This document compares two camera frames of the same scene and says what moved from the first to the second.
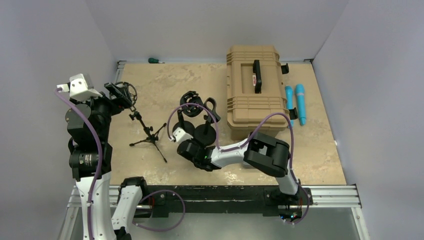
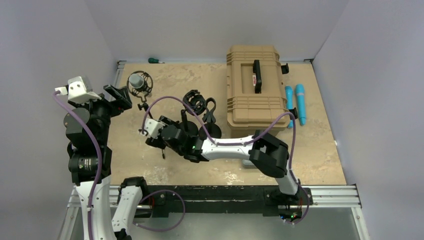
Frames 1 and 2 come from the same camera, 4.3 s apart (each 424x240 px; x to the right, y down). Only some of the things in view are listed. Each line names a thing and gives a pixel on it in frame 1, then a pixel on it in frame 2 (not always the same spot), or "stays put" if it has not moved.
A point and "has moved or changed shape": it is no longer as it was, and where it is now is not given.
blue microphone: x=299 y=92 stays put
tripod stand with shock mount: x=132 y=94 has moved or changed shape
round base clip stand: x=205 y=133 stays put
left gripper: x=117 y=105 stays put
